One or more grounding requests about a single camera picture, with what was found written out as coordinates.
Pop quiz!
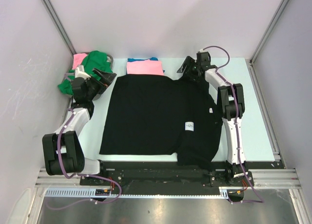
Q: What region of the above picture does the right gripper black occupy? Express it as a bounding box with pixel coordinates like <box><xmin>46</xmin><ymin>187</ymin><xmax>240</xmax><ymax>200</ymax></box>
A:
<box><xmin>177</xmin><ymin>56</ymin><xmax>201</xmax><ymax>83</ymax></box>

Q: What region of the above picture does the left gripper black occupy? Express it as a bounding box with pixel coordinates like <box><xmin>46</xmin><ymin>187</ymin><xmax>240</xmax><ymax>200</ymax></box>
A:
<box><xmin>85</xmin><ymin>68</ymin><xmax>116</xmax><ymax>100</ymax></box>

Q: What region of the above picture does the grey laundry tray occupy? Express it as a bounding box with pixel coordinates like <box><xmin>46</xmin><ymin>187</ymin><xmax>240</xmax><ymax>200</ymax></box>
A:
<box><xmin>60</xmin><ymin>51</ymin><xmax>115</xmax><ymax>99</ymax></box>

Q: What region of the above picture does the black polo shirt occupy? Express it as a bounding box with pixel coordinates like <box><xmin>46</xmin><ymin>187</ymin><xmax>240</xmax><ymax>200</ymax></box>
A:
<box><xmin>99</xmin><ymin>75</ymin><xmax>222</xmax><ymax>170</ymax></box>

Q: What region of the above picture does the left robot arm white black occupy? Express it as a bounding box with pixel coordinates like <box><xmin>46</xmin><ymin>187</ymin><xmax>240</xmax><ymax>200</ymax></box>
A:
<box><xmin>42</xmin><ymin>65</ymin><xmax>117</xmax><ymax>185</ymax></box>

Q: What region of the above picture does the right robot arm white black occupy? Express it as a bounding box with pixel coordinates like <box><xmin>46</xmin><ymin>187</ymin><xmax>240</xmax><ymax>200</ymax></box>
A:
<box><xmin>177</xmin><ymin>50</ymin><xmax>247</xmax><ymax>186</ymax></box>

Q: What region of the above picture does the green t shirt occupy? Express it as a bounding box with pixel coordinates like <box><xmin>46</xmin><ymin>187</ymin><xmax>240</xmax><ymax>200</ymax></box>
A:
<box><xmin>57</xmin><ymin>50</ymin><xmax>113</xmax><ymax>95</ymax></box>

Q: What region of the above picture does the pink t shirt in tray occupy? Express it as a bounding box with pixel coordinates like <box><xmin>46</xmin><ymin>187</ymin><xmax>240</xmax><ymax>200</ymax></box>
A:
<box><xmin>72</xmin><ymin>53</ymin><xmax>88</xmax><ymax>70</ymax></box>

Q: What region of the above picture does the folded blue t shirt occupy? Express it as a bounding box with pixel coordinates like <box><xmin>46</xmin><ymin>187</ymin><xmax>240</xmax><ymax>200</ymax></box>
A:
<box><xmin>126</xmin><ymin>57</ymin><xmax>166</xmax><ymax>75</ymax></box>

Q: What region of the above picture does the folded pink t shirt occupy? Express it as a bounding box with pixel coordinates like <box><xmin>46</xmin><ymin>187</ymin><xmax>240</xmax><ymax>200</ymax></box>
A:
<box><xmin>126</xmin><ymin>59</ymin><xmax>164</xmax><ymax>76</ymax></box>

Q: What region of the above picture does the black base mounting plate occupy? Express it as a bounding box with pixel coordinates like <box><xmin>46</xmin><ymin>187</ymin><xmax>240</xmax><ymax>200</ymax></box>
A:
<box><xmin>50</xmin><ymin>161</ymin><xmax>285</xmax><ymax>195</ymax></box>

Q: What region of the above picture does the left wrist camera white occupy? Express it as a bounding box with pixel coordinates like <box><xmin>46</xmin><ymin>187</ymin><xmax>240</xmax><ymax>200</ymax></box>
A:
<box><xmin>64</xmin><ymin>65</ymin><xmax>91</xmax><ymax>81</ymax></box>

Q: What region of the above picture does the left aluminium frame post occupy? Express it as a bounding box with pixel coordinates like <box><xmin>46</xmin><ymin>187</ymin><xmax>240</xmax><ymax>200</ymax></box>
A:
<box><xmin>41</xmin><ymin>0</ymin><xmax>77</xmax><ymax>55</ymax></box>

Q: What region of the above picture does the aluminium frame post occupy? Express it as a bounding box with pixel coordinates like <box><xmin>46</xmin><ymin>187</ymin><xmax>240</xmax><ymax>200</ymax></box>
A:
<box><xmin>41</xmin><ymin>0</ymin><xmax>77</xmax><ymax>55</ymax></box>
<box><xmin>249</xmin><ymin>0</ymin><xmax>291</xmax><ymax>65</ymax></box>

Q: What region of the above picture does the right aluminium frame post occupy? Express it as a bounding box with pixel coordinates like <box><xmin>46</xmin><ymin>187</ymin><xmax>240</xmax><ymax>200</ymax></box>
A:
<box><xmin>249</xmin><ymin>0</ymin><xmax>291</xmax><ymax>65</ymax></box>

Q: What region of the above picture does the grey slotted cable duct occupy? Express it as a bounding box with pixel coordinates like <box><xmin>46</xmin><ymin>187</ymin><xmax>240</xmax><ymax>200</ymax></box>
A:
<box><xmin>45</xmin><ymin>187</ymin><xmax>247</xmax><ymax>200</ymax></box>

